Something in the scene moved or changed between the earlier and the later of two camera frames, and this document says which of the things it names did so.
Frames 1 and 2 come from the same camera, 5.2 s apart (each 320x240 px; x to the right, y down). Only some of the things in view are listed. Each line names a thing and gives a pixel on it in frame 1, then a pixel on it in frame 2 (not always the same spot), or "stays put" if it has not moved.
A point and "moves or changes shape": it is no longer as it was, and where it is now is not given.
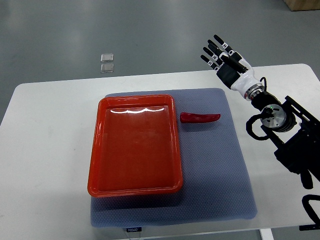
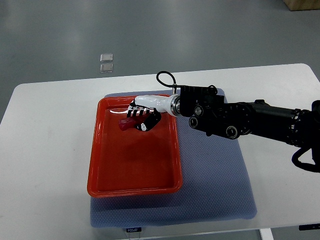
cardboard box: [302, 5] stays put
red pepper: [188, 117] moves or changes shape
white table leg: [266, 234] stays put
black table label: [133, 229] stays put
